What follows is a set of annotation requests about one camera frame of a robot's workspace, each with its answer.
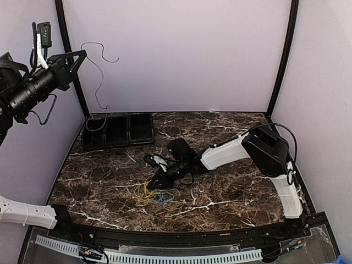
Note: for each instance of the right black frame post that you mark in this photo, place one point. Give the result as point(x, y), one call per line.
point(284, 58)

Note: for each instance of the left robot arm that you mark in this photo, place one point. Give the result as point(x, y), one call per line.
point(21, 91)

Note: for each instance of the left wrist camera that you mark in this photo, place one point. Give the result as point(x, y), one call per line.
point(43, 39)

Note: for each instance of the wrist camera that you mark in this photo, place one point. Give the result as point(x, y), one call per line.
point(156, 160)
point(43, 39)

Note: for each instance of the black front rail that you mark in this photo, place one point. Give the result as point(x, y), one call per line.
point(265, 235)

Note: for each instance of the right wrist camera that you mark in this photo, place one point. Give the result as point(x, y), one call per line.
point(156, 160)

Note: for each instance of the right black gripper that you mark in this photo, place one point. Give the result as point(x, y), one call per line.
point(160, 176)

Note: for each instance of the black three-compartment tray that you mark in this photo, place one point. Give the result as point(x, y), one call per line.
point(118, 131)

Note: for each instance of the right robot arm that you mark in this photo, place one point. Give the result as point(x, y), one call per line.
point(267, 149)

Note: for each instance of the white slotted cable duct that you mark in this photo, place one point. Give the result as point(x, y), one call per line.
point(146, 254)

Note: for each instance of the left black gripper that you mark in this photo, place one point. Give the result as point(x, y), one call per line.
point(64, 73)

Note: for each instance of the blue object at corner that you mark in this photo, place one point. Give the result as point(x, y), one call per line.
point(342, 260)

